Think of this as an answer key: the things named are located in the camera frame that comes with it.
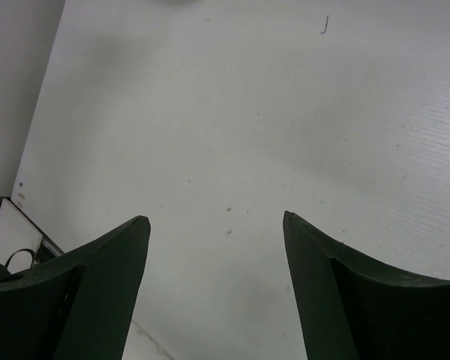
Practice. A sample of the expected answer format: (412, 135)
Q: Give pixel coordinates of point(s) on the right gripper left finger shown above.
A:
(78, 305)

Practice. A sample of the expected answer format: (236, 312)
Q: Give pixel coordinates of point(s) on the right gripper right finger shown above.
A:
(352, 306)

